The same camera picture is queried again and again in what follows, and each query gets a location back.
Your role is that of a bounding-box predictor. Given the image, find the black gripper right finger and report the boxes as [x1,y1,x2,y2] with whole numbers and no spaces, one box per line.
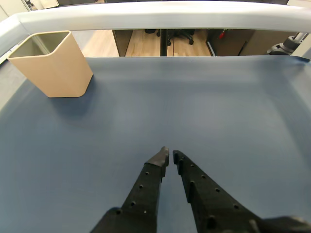
[173,150,265,233]

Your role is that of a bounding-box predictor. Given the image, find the brown partition panel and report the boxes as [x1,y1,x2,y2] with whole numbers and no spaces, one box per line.
[112,29,134,57]

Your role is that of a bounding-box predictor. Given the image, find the black pole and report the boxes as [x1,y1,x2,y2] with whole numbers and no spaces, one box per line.
[159,28,169,57]

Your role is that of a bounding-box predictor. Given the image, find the black office chair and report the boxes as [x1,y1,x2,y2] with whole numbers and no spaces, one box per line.
[156,28,195,46]

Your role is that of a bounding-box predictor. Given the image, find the dark blue table mat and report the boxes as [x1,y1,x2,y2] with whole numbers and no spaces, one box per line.
[0,55,311,233]

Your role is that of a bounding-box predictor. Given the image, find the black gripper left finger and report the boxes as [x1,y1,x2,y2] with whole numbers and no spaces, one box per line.
[91,146,170,233]

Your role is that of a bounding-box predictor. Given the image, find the grey table rail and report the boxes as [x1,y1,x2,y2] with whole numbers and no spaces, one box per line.
[0,1,311,64]

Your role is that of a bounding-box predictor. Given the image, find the grey and black stand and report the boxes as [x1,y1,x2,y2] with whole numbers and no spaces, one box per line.
[266,33,311,55]

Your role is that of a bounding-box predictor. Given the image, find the beige rounded box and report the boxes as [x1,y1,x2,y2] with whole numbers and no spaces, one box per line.
[6,30,94,98]

